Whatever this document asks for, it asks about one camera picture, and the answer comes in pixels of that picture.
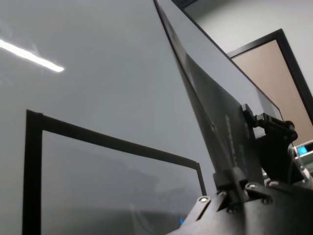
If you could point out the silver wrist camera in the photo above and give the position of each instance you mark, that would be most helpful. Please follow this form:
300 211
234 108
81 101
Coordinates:
304 156

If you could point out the brown wooden door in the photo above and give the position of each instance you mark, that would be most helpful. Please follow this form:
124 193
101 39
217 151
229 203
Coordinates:
281 85

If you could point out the black robot print poster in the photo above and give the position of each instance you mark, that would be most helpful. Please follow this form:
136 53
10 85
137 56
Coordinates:
220 122

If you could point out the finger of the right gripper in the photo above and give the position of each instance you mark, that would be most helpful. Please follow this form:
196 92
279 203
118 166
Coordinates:
248 115

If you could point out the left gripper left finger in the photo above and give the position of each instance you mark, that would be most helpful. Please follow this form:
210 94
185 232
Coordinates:
223 182

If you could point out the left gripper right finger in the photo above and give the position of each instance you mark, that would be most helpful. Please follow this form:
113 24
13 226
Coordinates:
254 189

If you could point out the black table frame post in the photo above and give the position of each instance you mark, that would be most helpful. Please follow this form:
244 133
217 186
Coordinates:
201 178

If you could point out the black metal frame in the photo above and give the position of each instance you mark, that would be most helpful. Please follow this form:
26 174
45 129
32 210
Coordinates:
110 139

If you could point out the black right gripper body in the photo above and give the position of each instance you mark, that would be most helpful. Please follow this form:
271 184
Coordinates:
276 151

